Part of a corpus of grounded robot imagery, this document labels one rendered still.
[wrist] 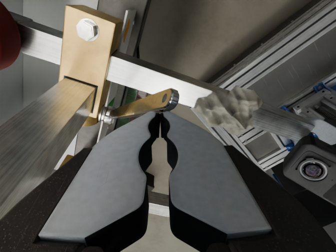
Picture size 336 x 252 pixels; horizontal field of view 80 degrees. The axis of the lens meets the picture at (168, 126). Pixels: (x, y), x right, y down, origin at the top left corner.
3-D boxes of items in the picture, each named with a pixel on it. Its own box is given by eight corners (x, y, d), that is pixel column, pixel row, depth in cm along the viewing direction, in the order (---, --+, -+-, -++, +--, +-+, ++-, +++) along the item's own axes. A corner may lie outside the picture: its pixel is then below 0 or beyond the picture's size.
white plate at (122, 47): (138, 10, 34) (130, 11, 26) (108, 131, 47) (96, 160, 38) (135, 8, 34) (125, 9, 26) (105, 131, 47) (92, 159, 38)
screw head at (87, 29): (100, 22, 20) (97, 23, 19) (97, 44, 21) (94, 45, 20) (79, 14, 20) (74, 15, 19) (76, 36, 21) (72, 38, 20)
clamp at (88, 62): (124, 20, 25) (116, 23, 20) (103, 113, 31) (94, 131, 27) (76, 2, 23) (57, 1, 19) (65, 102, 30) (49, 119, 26)
